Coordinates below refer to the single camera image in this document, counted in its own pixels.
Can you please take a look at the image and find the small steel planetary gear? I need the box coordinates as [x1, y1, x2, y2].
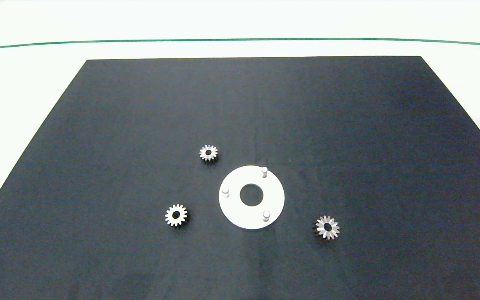
[165, 203, 190, 228]
[199, 144, 219, 165]
[314, 215, 341, 241]

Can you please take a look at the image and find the round white pinned carrier plate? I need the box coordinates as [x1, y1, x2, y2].
[218, 165, 285, 230]

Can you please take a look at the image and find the dark rectangular table mat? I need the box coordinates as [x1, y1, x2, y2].
[0, 55, 480, 300]

